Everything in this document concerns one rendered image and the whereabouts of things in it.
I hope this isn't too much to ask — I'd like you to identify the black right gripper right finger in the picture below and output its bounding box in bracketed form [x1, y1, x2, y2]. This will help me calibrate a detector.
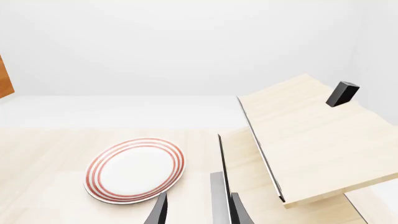
[231, 192, 255, 224]

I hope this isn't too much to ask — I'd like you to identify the grey flat metal panel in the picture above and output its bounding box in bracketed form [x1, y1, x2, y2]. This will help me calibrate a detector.
[210, 171, 233, 224]

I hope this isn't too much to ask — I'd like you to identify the white plate with red rings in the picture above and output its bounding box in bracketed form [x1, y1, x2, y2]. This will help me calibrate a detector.
[83, 137, 187, 205]

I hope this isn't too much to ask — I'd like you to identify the black rectangular block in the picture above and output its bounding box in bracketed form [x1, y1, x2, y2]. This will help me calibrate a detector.
[325, 80, 361, 108]

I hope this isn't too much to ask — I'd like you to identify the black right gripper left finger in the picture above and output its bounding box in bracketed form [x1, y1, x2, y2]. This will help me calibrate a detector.
[143, 192, 169, 224]

